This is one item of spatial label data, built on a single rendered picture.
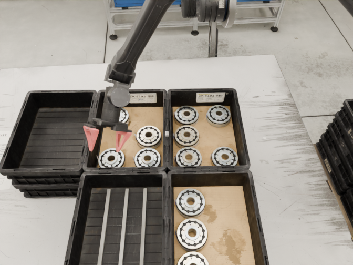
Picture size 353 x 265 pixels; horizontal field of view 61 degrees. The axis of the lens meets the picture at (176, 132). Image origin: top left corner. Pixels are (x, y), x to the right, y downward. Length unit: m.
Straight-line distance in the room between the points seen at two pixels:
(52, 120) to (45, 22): 2.31
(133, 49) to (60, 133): 0.64
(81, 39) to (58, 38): 0.24
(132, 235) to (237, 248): 0.36
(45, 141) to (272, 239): 0.99
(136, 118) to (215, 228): 0.58
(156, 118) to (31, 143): 0.53
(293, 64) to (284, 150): 1.68
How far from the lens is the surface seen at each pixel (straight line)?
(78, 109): 1.43
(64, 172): 1.13
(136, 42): 0.82
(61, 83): 1.77
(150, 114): 1.33
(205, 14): 1.37
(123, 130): 0.95
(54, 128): 1.39
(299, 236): 1.29
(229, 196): 1.14
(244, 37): 3.23
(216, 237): 1.08
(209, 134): 1.27
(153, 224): 1.09
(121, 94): 0.86
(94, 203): 1.15
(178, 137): 1.22
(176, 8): 3.02
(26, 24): 3.69
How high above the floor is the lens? 1.85
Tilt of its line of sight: 54 degrees down
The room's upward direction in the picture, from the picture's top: straight up
